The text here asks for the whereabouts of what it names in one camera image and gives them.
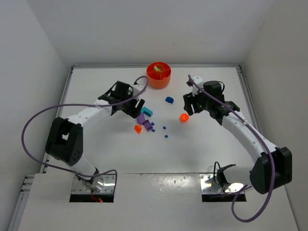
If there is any purple rounded lego piece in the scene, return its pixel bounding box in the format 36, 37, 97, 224
137, 114, 146, 125

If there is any long teal lego brick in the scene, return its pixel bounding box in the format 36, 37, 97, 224
141, 107, 153, 117

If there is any orange heart-shaped piece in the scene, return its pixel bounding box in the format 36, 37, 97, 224
134, 125, 142, 134

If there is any purple lego plate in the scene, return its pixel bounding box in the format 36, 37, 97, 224
143, 120, 153, 131

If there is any blue curved lego piece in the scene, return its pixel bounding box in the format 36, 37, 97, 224
165, 97, 174, 104

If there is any green lego brick upside-down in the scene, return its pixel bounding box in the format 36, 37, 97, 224
154, 65, 164, 72

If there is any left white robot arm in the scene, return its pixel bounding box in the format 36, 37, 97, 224
45, 81, 146, 182

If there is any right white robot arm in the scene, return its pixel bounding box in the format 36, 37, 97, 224
183, 76, 292, 194

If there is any orange round cone piece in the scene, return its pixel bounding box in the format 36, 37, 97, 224
180, 113, 189, 123

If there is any orange divided round container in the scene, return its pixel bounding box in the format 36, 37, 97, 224
146, 62, 171, 89

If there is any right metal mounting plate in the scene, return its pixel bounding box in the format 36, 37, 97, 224
199, 173, 244, 195

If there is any metal mounting plate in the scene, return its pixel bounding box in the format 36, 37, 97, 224
199, 173, 244, 195
71, 174, 116, 195

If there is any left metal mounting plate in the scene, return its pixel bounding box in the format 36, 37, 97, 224
71, 174, 116, 195

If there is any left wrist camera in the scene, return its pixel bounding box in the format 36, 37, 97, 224
132, 84, 146, 97

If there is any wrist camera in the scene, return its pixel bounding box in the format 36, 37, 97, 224
186, 75, 204, 96
132, 84, 146, 97

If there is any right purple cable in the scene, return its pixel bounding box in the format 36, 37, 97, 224
187, 74, 275, 222

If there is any purple cable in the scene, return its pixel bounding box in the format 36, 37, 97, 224
187, 74, 275, 222
21, 76, 149, 181

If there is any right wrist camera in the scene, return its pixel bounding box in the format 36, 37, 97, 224
186, 75, 204, 96

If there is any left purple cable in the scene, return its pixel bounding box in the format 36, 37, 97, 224
21, 76, 149, 181

